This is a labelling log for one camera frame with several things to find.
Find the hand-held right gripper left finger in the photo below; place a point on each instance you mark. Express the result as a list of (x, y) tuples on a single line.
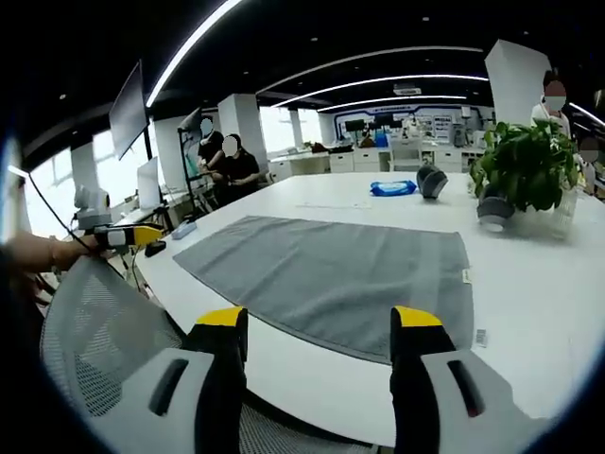
[(212, 378)]

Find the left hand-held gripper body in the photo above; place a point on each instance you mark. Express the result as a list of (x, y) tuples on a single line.
[(92, 208)]

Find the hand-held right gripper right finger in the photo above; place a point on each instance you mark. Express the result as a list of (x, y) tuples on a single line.
[(425, 388)]

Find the grey towel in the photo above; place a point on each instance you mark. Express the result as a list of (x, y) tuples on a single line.
[(321, 274)]

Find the person's left hand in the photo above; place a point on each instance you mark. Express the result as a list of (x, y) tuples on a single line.
[(78, 253)]

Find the small black device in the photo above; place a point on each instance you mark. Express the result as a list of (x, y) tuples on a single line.
[(155, 248)]

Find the light blue box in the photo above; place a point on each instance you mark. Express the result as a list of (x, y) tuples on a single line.
[(183, 231)]

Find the white-backed desktop monitor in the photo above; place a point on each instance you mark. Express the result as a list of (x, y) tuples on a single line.
[(148, 182)]

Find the small label sticker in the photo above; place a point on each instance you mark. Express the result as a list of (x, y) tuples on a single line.
[(482, 337)]

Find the large dark monitor on stand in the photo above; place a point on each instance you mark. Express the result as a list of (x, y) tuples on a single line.
[(127, 113)]

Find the grey mesh office chair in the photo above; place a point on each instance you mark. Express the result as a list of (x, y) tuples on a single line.
[(108, 331)]

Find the small screen on black stand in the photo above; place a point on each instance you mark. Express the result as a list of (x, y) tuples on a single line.
[(191, 120)]

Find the white table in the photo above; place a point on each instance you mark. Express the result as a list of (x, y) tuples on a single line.
[(520, 302)]

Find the blue wipes packet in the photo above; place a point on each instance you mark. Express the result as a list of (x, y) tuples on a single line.
[(392, 188)]

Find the white cabinet row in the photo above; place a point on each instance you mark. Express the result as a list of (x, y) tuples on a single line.
[(359, 161)]

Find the green potted plant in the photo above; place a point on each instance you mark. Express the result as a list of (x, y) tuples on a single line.
[(529, 165)]

